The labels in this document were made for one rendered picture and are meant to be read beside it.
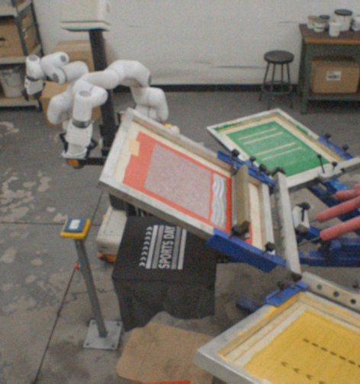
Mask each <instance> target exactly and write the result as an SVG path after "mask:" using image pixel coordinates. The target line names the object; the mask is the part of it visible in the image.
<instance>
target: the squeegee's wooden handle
mask: <svg viewBox="0 0 360 384"><path fill-rule="evenodd" d="M234 176H235V177H236V220H237V225H238V226H240V228H241V229H242V231H244V230H245V229H246V228H247V227H248V226H249V225H250V223H251V222H250V205H249V175H248V166H246V165H242V166H241V167H240V168H239V169H238V171H237V172H236V173H235V174H234ZM241 233H242V232H241ZM241 233H240V234H241Z"/></svg>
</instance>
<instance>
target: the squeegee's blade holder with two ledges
mask: <svg viewBox="0 0 360 384"><path fill-rule="evenodd" d="M235 219H236V177H235V176H234V175H233V176H232V225H233V224H234V223H235Z"/></svg>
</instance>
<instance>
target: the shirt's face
mask: <svg viewBox="0 0 360 384"><path fill-rule="evenodd" d="M147 226H176V225H174V224H172V223H170V222H168V221H166V220H164V219H161V218H159V217H145V216H129V217H128V218H127V223H126V226H125V230H124V234H123V237H122V240H121V245H120V248H119V252H118V255H117V260H116V263H115V265H114V271H113V274H112V277H114V278H133V279H152V280H193V281H215V282H216V272H217V249H215V248H212V247H211V246H209V245H206V243H207V240H206V239H204V238H202V237H199V236H197V235H195V234H193V233H191V232H189V231H188V232H187V239H186V246H185V259H184V265H183V269H162V268H141V267H139V263H140V257H141V253H142V250H143V243H144V239H145V235H146V229H147Z"/></svg>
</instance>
